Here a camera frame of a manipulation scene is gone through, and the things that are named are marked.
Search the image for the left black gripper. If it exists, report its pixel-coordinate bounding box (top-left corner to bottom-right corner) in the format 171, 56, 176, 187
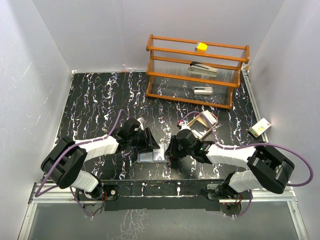
128, 127, 159, 153

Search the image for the white plastic card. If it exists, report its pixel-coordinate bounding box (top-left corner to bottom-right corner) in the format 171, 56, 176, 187
139, 152, 153, 162

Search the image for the white VIP card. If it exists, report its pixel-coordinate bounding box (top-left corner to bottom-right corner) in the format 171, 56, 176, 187
152, 148, 166, 162

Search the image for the grey card holder wallet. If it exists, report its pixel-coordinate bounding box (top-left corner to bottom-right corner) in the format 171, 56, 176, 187
137, 143, 170, 163

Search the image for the oval wooden tray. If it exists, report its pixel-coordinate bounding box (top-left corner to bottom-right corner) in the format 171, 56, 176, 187
187, 114, 217, 140

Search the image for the stack of cards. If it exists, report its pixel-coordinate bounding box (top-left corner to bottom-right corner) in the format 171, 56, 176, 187
202, 110, 218, 127

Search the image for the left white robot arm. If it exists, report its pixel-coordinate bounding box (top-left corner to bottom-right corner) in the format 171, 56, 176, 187
40, 118, 161, 200

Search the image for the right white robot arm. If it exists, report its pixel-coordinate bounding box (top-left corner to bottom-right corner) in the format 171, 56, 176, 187
164, 128, 295, 199

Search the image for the white card box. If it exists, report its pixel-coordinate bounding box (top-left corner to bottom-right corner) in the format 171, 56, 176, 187
248, 118, 272, 138

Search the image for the small white stapler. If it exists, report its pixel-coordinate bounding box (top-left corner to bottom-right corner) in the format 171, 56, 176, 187
194, 86, 213, 95

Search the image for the orange wooden shelf rack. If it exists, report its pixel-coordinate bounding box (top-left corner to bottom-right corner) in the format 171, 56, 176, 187
146, 34, 250, 109

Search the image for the grey black stapler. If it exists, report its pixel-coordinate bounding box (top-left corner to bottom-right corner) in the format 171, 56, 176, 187
188, 61, 218, 78

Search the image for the yellow white block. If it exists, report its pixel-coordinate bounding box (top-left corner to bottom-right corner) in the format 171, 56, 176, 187
194, 42, 208, 53

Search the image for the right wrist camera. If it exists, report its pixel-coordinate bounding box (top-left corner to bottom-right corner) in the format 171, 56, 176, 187
177, 121, 190, 130

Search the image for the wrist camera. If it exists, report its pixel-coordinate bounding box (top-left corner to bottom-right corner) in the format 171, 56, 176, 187
177, 121, 190, 130
137, 117, 146, 130

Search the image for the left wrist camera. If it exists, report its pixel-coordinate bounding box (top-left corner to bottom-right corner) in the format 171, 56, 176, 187
137, 117, 146, 130

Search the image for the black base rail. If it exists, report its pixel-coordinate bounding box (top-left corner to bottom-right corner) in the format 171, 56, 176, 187
75, 179, 250, 215

